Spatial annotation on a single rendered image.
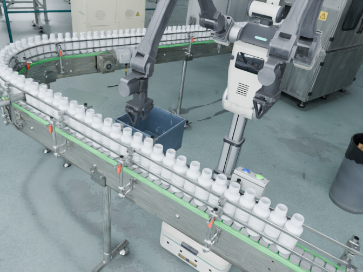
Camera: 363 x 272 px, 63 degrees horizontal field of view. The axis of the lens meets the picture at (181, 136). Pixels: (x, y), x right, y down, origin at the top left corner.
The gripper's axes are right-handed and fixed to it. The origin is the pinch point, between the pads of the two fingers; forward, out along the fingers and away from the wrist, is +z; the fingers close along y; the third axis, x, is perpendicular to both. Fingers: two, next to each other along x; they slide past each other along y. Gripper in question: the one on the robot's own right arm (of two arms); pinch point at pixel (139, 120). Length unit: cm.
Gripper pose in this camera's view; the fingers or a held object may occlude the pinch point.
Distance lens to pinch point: 126.2
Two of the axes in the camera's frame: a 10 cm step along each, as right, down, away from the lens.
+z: -1.2, 8.3, 5.4
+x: 8.3, 3.9, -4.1
